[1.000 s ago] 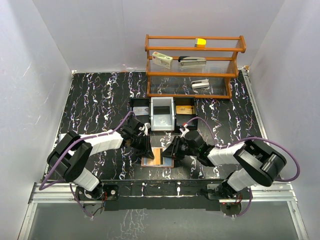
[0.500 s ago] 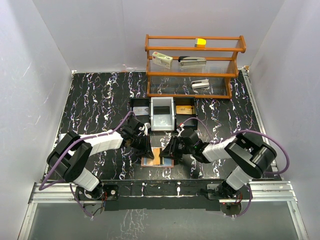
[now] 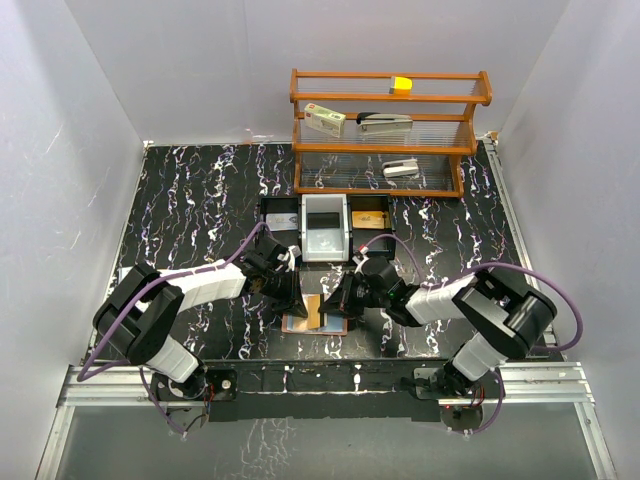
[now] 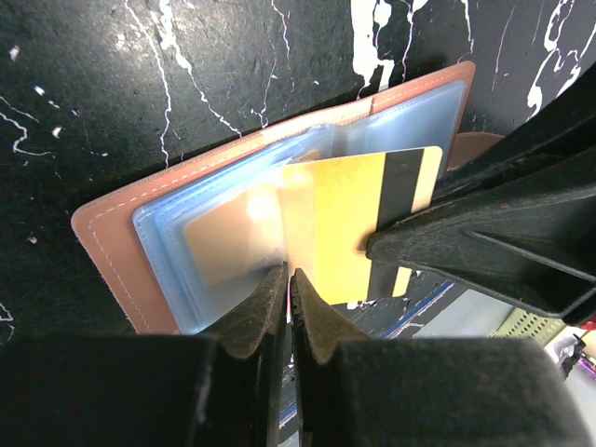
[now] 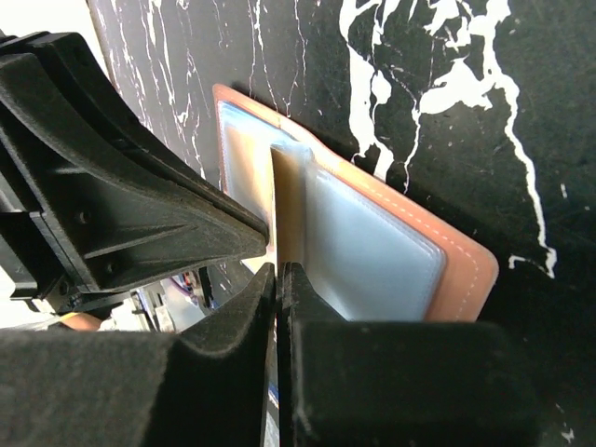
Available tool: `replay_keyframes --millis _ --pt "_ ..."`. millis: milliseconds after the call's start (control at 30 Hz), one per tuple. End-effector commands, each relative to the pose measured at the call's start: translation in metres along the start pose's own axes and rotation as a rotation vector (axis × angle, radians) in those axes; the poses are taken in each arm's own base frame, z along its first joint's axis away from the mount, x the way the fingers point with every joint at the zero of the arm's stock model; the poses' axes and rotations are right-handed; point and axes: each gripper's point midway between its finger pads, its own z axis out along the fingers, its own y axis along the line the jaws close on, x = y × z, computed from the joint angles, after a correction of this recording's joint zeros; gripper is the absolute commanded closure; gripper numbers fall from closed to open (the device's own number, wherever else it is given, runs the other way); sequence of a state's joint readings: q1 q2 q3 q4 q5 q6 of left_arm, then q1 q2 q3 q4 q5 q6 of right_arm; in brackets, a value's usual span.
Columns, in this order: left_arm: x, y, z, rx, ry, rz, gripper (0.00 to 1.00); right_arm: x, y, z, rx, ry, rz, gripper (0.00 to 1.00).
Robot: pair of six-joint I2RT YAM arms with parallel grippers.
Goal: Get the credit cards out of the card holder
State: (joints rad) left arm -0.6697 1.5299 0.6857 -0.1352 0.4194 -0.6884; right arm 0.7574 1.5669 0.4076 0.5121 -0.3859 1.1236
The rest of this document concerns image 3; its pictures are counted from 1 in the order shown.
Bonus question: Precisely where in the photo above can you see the gold magnetic stripe card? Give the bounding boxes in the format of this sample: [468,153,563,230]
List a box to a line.
[304,294,324,330]

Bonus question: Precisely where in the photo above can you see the pink leather card holder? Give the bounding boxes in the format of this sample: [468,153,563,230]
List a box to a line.
[281,294,348,336]

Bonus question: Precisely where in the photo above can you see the silver VIP card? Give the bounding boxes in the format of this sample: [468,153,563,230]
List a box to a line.
[265,212,298,232]

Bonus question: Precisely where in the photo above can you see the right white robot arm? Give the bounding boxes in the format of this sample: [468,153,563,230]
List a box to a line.
[319,257,557,398]

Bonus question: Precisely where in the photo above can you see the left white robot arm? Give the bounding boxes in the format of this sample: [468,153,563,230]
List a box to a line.
[93,235,308,387]

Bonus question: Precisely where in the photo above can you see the gold card in tray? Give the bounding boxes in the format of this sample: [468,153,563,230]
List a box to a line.
[352,210,391,230]

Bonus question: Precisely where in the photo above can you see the right black tray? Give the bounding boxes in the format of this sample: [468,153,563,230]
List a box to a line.
[347,194,396,260]

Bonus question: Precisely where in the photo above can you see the black tray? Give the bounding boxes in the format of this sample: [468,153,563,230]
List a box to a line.
[254,196,301,248]
[347,194,396,260]

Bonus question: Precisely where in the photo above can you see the left black tray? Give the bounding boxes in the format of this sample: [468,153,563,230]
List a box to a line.
[254,196,301,248]

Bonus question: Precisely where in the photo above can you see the middle white tray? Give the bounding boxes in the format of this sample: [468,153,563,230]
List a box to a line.
[300,194,350,263]

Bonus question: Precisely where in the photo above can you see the black front base bar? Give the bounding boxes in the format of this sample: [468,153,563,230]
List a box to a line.
[199,359,506,425]

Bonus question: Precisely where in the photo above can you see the small white hole punch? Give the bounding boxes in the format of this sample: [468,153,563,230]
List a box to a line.
[381,158,420,179]

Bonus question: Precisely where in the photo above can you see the white paper label sheet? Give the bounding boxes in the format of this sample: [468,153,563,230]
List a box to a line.
[118,267,131,282]

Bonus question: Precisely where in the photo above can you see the orange wooden shelf rack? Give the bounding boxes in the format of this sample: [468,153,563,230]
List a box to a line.
[289,69,493,198]

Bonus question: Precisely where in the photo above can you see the grey black stapler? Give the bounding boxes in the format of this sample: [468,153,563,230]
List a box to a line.
[356,112,413,135]

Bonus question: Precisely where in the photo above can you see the white staples box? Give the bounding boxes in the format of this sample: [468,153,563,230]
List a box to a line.
[304,103,346,138]

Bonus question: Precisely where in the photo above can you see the yellow sticky note block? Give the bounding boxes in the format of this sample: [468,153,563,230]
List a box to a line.
[389,76,413,95]

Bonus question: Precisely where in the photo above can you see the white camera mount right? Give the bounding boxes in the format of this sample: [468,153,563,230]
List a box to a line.
[351,245,369,273]

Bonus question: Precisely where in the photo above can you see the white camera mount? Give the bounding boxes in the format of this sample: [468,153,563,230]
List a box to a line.
[351,245,369,273]
[276,245,301,272]

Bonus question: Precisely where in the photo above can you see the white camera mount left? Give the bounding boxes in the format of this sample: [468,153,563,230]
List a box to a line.
[276,245,301,272]

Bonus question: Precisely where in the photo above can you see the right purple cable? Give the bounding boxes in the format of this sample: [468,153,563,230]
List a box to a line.
[357,233,584,351]

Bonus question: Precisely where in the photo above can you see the purple cable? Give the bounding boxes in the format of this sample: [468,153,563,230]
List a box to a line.
[357,233,584,351]
[77,221,274,384]

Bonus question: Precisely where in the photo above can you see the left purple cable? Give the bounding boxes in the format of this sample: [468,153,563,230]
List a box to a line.
[77,221,274,384]

